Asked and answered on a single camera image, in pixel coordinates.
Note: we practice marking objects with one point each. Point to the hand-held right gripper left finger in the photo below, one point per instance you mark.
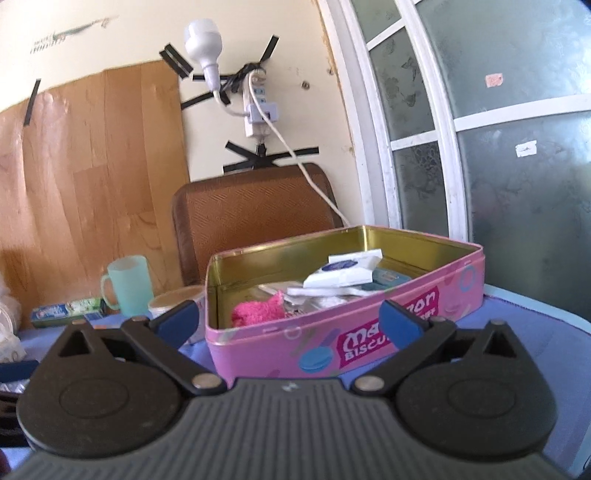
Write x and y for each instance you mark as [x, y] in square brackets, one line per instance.
[178, 318]

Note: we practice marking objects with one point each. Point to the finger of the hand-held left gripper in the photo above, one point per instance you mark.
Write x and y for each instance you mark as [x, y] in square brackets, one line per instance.
[18, 370]

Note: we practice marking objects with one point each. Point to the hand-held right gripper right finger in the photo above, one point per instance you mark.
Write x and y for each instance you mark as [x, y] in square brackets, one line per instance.
[401, 323]

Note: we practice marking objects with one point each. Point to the white blue-label tissue pack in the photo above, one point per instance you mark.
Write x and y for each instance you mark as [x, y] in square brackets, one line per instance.
[341, 274]

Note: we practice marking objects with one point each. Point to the pink fluffy towel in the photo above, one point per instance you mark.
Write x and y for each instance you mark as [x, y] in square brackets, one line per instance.
[258, 310]

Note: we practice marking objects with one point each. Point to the pink biscuit tin box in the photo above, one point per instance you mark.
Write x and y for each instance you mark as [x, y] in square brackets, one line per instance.
[277, 341]

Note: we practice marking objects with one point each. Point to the plastic bag of paper cups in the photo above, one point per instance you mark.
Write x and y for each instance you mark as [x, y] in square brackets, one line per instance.
[9, 332]

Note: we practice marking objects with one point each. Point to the green plastic cup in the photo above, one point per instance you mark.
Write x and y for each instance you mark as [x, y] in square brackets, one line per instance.
[131, 286]

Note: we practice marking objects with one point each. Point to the toothpaste box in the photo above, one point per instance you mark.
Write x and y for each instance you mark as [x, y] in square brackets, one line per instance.
[64, 313]

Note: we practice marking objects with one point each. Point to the blue tablecloth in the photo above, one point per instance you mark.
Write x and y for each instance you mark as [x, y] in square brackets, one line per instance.
[508, 323]

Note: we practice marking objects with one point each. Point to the brown chair back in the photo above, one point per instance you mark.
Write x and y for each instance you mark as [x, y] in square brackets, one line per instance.
[240, 221]

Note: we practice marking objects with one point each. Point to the crossed black tape strips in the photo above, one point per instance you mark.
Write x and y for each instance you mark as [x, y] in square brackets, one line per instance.
[272, 157]

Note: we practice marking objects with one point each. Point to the white window sticker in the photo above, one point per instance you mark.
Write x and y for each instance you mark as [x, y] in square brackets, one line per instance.
[525, 148]

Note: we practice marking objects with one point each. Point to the black tape strip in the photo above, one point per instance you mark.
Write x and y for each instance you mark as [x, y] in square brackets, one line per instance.
[31, 101]
[175, 61]
[203, 99]
[269, 48]

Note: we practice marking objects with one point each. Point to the white power strip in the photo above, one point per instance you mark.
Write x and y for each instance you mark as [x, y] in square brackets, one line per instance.
[256, 106]

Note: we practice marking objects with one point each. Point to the pink window sticker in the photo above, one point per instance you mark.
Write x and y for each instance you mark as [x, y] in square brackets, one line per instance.
[494, 81]

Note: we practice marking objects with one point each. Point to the white light bulb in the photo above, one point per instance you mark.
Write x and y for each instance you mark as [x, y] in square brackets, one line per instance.
[203, 46]

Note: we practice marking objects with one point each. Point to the wood pattern wall sheet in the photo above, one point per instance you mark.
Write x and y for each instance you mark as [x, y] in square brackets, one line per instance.
[92, 184]

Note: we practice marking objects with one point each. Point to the white window frame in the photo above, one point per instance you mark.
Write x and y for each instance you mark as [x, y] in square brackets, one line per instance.
[443, 138]

